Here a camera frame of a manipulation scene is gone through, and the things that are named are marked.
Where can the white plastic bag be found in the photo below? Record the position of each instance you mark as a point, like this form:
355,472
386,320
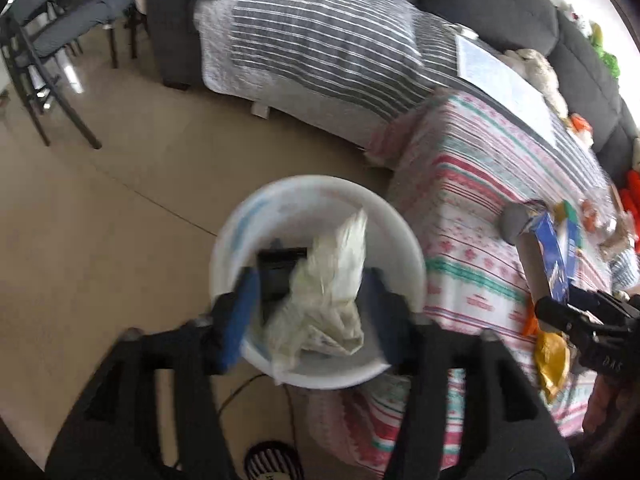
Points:
325,285

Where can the yellow wrapper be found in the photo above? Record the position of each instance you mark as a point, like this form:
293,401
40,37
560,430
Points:
550,360

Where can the white sofa foot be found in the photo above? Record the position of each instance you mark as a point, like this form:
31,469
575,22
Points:
261,110

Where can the green plush toy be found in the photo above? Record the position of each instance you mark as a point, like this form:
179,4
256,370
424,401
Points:
602,52

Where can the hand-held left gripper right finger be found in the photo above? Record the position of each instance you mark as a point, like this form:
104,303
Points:
381,320

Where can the person's right forearm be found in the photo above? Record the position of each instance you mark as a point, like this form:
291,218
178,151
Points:
607,405

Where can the black box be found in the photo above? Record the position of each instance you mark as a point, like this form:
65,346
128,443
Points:
275,270

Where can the cream plush toy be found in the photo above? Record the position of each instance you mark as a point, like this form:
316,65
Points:
537,72

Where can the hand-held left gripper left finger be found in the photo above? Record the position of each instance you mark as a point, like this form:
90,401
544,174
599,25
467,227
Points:
235,320

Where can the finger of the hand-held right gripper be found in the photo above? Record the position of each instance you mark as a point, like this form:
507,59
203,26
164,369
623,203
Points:
560,312
605,302

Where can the grey folding chair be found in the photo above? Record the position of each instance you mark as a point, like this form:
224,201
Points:
75,20
114,45

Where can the orange plush toy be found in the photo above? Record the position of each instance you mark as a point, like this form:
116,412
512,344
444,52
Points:
581,127

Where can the small white object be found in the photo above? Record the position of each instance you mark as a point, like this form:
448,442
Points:
470,32

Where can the grey striped quilt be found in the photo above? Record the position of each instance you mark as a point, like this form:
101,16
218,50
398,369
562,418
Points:
325,50

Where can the crumpled clear plastic wrapper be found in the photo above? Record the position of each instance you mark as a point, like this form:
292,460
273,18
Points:
617,235

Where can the orange wrapper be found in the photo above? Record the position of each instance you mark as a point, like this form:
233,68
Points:
530,322

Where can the red plastic object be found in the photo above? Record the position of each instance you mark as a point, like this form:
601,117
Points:
634,210

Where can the blue cardboard box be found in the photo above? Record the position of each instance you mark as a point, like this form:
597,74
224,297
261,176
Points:
550,250

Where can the pink green patterned blanket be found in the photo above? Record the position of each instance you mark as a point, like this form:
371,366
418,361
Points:
465,185

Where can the white plastic bucket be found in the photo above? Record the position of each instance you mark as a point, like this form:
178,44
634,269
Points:
300,195

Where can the cardboard tube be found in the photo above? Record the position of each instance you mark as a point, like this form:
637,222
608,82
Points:
530,260

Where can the white paper sheet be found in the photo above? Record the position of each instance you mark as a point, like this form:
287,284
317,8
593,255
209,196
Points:
500,80

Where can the black striped round object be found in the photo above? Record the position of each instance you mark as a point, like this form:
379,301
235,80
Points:
272,462

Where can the yellow green sponge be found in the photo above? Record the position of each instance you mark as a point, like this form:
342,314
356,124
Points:
570,211

